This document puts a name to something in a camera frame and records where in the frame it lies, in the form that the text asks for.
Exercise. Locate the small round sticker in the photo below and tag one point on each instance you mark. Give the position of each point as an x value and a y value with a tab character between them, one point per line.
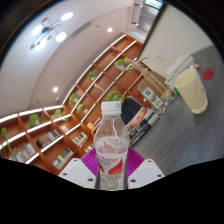
161	110
170	101

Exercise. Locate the white cardboard box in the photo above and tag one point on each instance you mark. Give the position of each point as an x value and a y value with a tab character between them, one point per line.
180	63

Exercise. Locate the ceiling air vent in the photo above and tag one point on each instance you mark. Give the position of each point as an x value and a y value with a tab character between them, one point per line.
82	29

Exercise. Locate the clear plastic water bottle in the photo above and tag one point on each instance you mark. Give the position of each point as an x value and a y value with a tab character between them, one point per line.
111	146

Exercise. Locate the white wall socket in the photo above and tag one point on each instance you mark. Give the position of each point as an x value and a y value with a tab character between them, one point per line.
160	57

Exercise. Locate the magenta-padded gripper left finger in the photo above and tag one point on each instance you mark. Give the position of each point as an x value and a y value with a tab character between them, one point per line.
76	173

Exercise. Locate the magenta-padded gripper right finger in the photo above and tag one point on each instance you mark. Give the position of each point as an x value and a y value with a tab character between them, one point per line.
148	171

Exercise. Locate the cream mug with red print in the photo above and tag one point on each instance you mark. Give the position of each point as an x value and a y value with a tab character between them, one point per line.
193	91

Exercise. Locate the chair with dark jacket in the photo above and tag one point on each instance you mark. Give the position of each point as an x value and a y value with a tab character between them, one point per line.
131	110

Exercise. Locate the orange wooden shelf unit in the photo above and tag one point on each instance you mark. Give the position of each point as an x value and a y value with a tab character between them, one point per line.
50	146

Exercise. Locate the window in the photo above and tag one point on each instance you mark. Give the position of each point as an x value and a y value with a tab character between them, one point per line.
154	3

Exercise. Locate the tall green white carton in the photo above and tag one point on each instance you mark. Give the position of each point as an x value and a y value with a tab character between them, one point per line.
152	97

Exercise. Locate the flat round red coaster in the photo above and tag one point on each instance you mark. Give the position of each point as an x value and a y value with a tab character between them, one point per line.
208	74

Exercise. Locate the multi-bulb ceiling lamp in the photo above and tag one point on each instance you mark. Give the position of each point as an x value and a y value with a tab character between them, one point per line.
60	36

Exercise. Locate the grey curtain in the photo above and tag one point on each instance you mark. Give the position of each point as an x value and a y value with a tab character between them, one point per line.
148	18

